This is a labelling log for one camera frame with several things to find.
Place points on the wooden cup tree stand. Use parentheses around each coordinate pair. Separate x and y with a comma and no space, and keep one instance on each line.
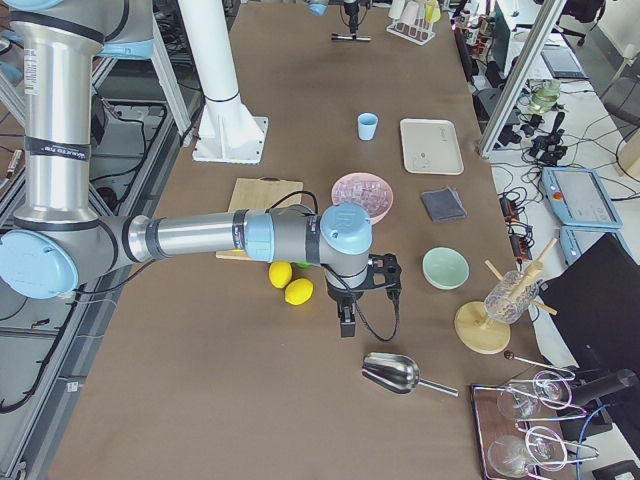
(484,326)

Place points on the grey folded cloth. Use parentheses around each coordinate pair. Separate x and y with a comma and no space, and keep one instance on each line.
(443,205)

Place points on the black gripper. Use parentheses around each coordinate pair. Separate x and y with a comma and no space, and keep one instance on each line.
(351,15)
(341,296)

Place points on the textured glass cup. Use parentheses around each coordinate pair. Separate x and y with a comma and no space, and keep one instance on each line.
(510,298)

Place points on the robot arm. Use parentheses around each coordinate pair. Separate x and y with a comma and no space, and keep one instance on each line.
(64,235)
(319,8)

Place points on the pink ice bowl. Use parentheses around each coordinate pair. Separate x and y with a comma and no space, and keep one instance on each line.
(367,190)

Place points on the wine glass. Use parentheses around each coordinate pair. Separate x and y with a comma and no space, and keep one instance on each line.
(539,452)
(538,398)

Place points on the white wire cup rack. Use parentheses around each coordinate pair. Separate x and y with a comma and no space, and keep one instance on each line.
(420,33)

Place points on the pink plastic cup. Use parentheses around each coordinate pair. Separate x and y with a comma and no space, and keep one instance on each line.
(410,13)

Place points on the yellow lemon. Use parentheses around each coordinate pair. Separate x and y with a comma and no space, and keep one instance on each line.
(280,274)
(298,291)

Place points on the light blue plastic cup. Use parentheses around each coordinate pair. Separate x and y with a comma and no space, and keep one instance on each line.
(367,123)

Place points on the metal muddler with black tip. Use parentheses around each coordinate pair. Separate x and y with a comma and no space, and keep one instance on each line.
(350,37)

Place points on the blue teach pendant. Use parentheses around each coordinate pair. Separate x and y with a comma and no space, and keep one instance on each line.
(578,197)
(575,240)

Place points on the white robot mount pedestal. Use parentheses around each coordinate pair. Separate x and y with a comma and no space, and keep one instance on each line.
(228,132)

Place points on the black tray with glasses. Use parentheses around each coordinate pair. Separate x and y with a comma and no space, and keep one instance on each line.
(491,424)

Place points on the yellow plastic cup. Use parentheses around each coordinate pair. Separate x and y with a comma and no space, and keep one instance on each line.
(432,11)

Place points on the wooden cutting board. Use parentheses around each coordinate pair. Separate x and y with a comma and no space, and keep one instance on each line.
(259,194)

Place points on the green bowl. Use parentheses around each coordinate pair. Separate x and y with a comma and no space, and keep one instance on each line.
(445,268)

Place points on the metal ice scoop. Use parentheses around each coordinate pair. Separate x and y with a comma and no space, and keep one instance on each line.
(399,374)

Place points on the cream rabbit tray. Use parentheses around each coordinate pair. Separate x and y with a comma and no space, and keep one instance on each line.
(430,147)

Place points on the aluminium frame post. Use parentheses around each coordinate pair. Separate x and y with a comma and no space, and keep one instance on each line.
(545,21)

